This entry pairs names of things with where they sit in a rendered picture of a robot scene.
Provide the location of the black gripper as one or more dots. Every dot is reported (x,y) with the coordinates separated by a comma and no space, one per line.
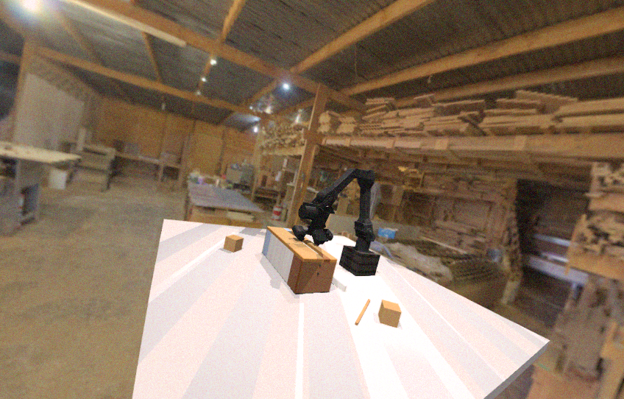
(300,233)

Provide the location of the tan wooden stick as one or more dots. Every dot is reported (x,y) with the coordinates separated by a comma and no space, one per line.
(361,314)

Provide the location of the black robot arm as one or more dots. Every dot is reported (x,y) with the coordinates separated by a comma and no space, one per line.
(319,211)

